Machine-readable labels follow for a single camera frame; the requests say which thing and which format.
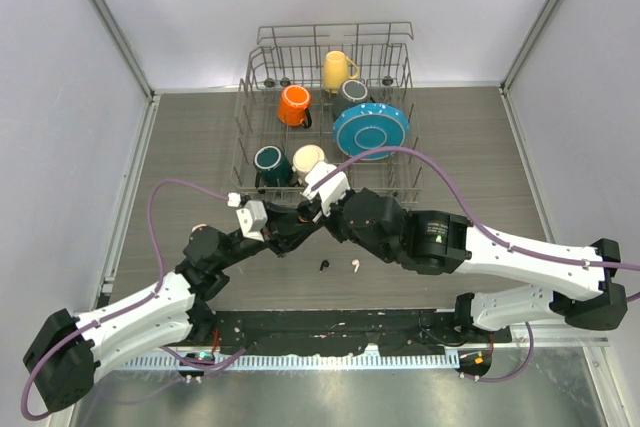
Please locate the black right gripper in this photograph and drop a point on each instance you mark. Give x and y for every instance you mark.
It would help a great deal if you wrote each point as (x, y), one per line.
(330, 221)

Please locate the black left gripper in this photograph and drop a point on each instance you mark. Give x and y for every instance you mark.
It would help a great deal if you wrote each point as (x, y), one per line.
(283, 231)

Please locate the black earbud charging case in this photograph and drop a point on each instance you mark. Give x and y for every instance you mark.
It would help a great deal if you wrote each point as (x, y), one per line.
(310, 212)

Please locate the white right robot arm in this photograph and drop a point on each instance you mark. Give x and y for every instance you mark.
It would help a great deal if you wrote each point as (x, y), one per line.
(556, 282)

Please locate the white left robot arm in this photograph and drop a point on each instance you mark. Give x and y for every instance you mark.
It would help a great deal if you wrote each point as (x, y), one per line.
(72, 352)

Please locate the dark green mug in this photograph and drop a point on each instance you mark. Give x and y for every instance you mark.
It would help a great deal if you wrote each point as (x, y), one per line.
(273, 168)

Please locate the cream white mug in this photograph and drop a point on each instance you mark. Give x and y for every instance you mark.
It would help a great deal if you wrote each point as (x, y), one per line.
(304, 160)

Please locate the blue dotted plate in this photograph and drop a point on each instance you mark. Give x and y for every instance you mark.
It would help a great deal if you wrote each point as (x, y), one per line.
(369, 126)

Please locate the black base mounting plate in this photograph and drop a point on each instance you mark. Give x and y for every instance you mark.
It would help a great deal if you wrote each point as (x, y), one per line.
(338, 333)

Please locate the orange mug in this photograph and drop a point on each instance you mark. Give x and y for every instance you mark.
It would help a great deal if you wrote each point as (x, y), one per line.
(294, 107)

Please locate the grey mug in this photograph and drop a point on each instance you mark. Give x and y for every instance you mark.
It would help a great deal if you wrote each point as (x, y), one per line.
(351, 93)

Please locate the yellow mug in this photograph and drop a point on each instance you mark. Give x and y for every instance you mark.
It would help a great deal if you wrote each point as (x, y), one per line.
(337, 69)

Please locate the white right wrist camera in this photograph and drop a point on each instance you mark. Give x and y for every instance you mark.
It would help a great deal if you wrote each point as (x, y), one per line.
(327, 184)

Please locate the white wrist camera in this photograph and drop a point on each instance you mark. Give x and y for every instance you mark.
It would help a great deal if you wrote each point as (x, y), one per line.
(327, 184)
(251, 214)

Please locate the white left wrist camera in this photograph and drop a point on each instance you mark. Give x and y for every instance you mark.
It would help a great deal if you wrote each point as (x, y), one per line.
(251, 214)

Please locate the grey wire dish rack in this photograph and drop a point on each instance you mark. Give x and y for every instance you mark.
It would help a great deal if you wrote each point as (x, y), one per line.
(294, 54)

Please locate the white slotted cable duct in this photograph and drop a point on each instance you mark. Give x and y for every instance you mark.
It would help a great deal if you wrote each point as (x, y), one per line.
(371, 359)

